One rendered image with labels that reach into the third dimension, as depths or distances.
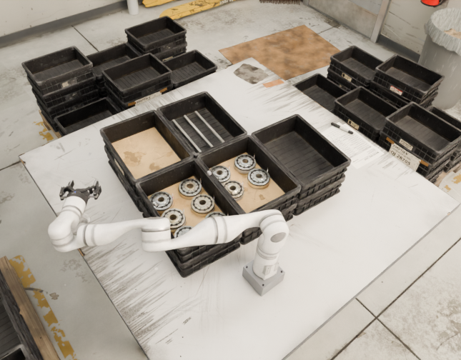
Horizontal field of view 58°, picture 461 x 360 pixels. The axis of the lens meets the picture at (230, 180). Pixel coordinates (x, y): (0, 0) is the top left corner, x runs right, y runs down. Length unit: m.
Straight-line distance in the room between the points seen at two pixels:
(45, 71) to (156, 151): 1.54
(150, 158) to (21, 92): 2.27
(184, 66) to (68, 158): 1.48
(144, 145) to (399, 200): 1.29
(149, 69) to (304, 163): 1.61
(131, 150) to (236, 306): 0.90
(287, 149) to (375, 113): 1.24
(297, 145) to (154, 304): 1.03
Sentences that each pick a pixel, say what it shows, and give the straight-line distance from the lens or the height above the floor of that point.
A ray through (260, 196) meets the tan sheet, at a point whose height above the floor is 0.83.
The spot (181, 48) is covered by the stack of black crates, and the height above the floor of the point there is 0.45.
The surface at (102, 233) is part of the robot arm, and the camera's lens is 1.39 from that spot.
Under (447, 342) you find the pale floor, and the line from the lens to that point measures 2.75.
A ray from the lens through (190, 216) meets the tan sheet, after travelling 1.80.
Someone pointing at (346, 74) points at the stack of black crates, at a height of 0.42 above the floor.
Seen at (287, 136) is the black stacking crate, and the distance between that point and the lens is 2.17.
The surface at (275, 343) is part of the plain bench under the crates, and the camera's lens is 1.69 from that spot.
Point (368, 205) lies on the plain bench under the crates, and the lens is 2.14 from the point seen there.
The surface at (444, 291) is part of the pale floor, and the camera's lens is 2.90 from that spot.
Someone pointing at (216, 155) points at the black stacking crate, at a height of 0.90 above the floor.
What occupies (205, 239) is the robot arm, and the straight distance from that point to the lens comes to 1.38.
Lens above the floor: 2.28
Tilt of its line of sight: 49 degrees down
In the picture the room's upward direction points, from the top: 3 degrees clockwise
